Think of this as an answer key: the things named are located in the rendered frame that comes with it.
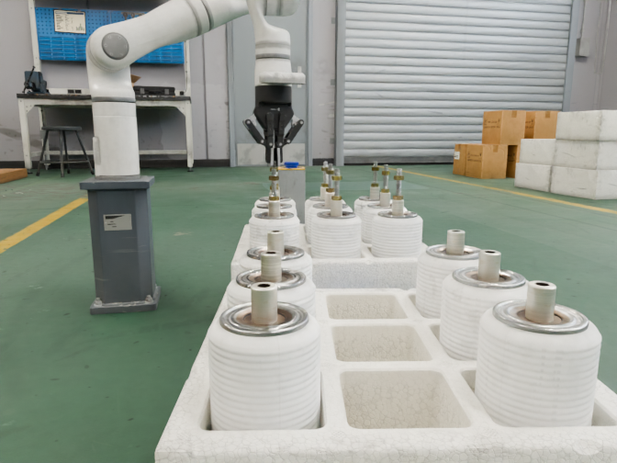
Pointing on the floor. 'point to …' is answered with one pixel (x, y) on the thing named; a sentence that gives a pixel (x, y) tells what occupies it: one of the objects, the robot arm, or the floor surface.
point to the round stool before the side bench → (61, 149)
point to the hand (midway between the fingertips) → (274, 156)
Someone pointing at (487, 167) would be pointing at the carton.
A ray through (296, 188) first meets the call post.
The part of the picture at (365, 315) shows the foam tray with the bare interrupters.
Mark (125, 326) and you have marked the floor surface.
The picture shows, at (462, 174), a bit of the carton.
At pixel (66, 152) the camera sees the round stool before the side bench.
